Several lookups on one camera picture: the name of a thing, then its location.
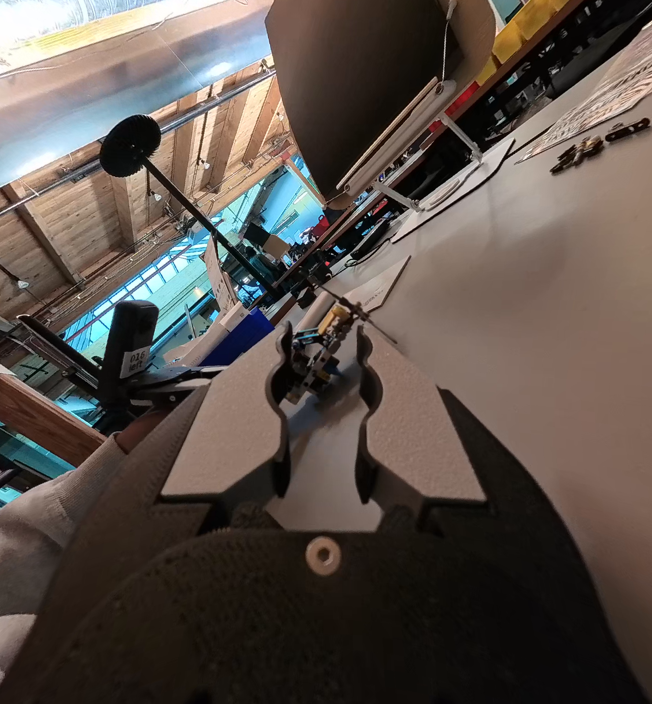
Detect wooden support post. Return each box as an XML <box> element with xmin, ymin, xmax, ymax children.
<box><xmin>0</xmin><ymin>357</ymin><xmax>107</xmax><ymax>468</ymax></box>

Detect blue plastic bin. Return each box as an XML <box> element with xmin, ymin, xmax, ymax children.
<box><xmin>196</xmin><ymin>308</ymin><xmax>278</xmax><ymax>370</ymax></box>

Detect pile of white paper bags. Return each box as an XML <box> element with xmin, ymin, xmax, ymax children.
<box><xmin>191</xmin><ymin>236</ymin><xmax>263</xmax><ymax>364</ymax></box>

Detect black cable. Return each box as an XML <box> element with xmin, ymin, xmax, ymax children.
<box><xmin>345</xmin><ymin>236</ymin><xmax>415</xmax><ymax>271</ymax></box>

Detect red storage bin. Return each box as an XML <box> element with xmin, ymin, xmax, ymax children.
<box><xmin>444</xmin><ymin>82</ymin><xmax>480</xmax><ymax>116</ymax></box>

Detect yellow black toy brick helicopter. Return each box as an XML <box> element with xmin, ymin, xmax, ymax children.
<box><xmin>281</xmin><ymin>280</ymin><xmax>399</xmax><ymax>408</ymax></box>

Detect black pole stand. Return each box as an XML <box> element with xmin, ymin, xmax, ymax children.
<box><xmin>99</xmin><ymin>114</ymin><xmax>280</xmax><ymax>298</ymax></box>

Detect yellow storage bin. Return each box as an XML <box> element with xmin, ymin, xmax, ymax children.
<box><xmin>492</xmin><ymin>22</ymin><xmax>526</xmax><ymax>62</ymax></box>
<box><xmin>515</xmin><ymin>0</ymin><xmax>571</xmax><ymax>40</ymax></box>

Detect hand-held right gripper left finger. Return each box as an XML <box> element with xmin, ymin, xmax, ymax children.
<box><xmin>160</xmin><ymin>322</ymin><xmax>295</xmax><ymax>504</ymax></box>

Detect large silver air duct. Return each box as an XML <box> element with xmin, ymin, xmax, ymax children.
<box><xmin>0</xmin><ymin>0</ymin><xmax>274</xmax><ymax>193</ymax></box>

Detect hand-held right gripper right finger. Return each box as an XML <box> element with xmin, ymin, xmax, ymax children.
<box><xmin>356</xmin><ymin>324</ymin><xmax>489</xmax><ymax>506</ymax></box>

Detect person's left hand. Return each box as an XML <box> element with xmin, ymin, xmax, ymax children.
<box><xmin>117</xmin><ymin>410</ymin><xmax>168</xmax><ymax>454</ymax></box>

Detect sticker sheet with yellow label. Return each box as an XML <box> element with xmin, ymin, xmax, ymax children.
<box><xmin>548</xmin><ymin>5</ymin><xmax>652</xmax><ymax>135</ymax></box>

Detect open instruction booklet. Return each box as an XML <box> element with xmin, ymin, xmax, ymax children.
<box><xmin>326</xmin><ymin>256</ymin><xmax>413</xmax><ymax>318</ymax></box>

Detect small dark toy brick assembly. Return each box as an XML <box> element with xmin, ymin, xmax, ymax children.
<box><xmin>550</xmin><ymin>135</ymin><xmax>604</xmax><ymax>174</ymax></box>

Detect black flat device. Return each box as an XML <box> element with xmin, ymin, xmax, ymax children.
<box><xmin>349</xmin><ymin>220</ymin><xmax>395</xmax><ymax>260</ymax></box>

